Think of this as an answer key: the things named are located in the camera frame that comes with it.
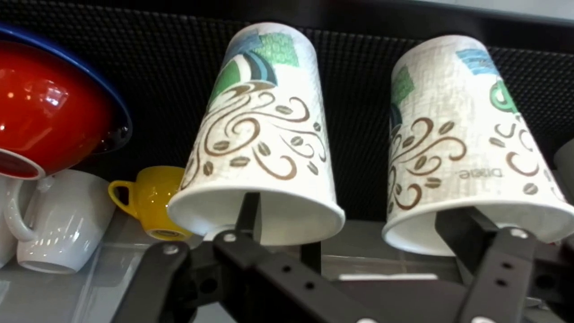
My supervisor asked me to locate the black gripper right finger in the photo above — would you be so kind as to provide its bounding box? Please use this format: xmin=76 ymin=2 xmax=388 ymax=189
xmin=435 ymin=205 xmax=574 ymax=323

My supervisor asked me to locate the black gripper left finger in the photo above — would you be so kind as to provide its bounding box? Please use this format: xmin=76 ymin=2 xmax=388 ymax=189
xmin=112 ymin=190 xmax=387 ymax=323

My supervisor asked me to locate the printed paper coffee cup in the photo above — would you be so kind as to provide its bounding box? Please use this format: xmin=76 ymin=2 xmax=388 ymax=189
xmin=166 ymin=22 xmax=349 ymax=248
xmin=381 ymin=32 xmax=574 ymax=259

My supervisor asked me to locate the yellow ceramic cup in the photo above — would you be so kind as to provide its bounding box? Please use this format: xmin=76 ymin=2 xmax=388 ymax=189
xmin=107 ymin=165 xmax=195 ymax=244

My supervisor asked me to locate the white ceramic cup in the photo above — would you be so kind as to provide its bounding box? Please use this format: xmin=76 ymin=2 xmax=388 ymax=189
xmin=0 ymin=174 xmax=22 ymax=269
xmin=4 ymin=167 xmax=119 ymax=276

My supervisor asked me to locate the red bowl blue rim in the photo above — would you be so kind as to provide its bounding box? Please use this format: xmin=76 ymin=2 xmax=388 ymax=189
xmin=0 ymin=22 xmax=135 ymax=181

